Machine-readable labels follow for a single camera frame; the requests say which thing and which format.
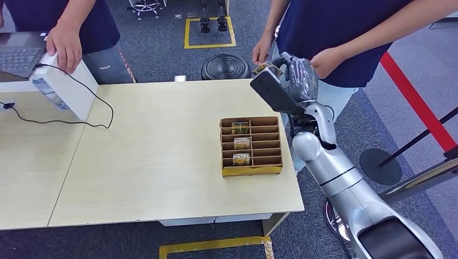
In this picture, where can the small white block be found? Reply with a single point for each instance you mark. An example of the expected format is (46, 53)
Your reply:
(180, 78)

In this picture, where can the dark grey laptop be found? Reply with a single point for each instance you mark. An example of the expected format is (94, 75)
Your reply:
(21, 53)

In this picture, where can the person's left forearm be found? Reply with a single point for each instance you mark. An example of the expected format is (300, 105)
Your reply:
(393, 28)
(76, 15)

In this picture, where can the grey metal bar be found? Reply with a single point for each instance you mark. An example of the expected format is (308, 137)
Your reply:
(422, 178)

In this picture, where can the small floor plate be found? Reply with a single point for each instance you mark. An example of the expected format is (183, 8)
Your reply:
(192, 15)
(178, 16)

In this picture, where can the dark grey wrist camera box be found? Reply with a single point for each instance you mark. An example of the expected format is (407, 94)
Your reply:
(273, 93)

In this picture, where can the black round stanchion base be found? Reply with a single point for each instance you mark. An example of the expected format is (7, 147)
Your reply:
(375, 171)

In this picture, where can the person's right forearm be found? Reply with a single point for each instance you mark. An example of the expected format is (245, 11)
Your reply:
(275, 18)

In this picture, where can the wooden table leg panel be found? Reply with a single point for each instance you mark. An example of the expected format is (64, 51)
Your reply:
(273, 223)

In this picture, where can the person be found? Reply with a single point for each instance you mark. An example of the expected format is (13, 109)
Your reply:
(322, 28)
(100, 21)

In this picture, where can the black round stool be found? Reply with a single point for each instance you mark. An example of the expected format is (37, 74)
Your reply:
(225, 68)

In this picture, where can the black stanchion pole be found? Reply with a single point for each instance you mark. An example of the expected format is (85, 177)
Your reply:
(422, 136)

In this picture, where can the person's right hand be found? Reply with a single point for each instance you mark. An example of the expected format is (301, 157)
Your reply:
(262, 50)

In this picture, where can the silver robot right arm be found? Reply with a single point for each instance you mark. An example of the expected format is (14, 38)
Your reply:
(340, 171)

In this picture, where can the white box stand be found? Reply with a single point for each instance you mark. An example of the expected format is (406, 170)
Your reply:
(71, 93)

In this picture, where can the chrome chair base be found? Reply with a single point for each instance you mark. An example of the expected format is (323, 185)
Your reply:
(146, 5)

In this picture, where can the person's hand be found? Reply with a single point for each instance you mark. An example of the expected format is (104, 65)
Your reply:
(262, 50)
(64, 48)
(327, 62)

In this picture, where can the cardboard card organizer box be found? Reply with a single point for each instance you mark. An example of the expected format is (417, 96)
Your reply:
(247, 171)

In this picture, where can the white furniture base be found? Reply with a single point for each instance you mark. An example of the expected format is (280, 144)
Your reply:
(447, 23)

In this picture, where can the yellow floor tape square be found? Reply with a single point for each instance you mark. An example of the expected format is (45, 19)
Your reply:
(214, 244)
(209, 46)

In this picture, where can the clear plastic water bottle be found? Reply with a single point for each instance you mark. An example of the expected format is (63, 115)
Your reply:
(50, 94)

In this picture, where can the person's left hand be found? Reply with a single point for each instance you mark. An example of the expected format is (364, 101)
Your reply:
(64, 48)
(327, 62)

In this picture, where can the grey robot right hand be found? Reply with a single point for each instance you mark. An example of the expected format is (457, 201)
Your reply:
(302, 80)

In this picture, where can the gold hotel key card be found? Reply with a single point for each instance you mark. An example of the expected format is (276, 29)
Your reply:
(263, 68)
(242, 143)
(241, 159)

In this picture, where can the chrome round base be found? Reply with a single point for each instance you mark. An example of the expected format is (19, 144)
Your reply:
(334, 221)

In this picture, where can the black caster foot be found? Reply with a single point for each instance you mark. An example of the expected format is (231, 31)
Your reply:
(205, 25)
(222, 24)

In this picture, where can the red floor tape line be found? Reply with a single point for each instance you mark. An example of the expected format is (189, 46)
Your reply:
(411, 96)

